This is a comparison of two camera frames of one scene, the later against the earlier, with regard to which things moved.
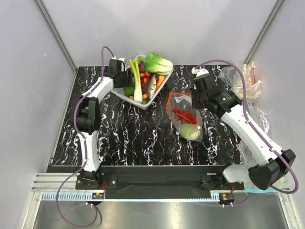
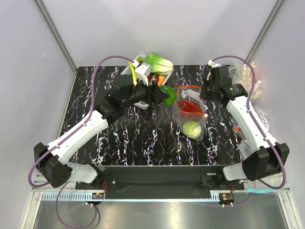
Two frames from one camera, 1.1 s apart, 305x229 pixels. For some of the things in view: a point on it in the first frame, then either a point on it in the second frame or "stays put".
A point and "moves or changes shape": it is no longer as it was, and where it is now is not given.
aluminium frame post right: (278, 4) stays put
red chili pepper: (185, 115) to (189, 106)
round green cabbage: (190, 131) stays put
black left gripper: (128, 82) to (154, 95)
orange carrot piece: (160, 80) stays put
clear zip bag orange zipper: (185, 119) moves or changes shape
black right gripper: (195, 105) to (207, 80)
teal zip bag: (254, 190) stays put
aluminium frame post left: (70, 60) stays put
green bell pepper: (129, 90) moves or changes shape
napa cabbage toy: (154, 63) stays put
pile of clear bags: (243, 79) stays put
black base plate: (159, 178) stays put
